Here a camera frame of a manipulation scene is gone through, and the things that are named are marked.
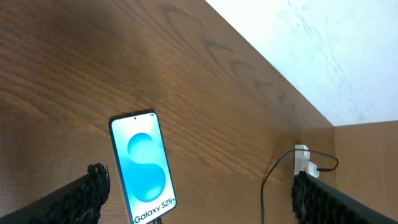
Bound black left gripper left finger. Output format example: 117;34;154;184
1;163;111;224

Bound white charger plug adapter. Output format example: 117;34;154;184
300;161;320;178

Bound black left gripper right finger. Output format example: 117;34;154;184
292;171;397;224

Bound white power strip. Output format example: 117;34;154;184
294;144;310;176

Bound blue Galaxy smartphone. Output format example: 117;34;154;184
108;109;177;224

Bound black charger cable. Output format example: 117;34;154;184
260;148;340;224

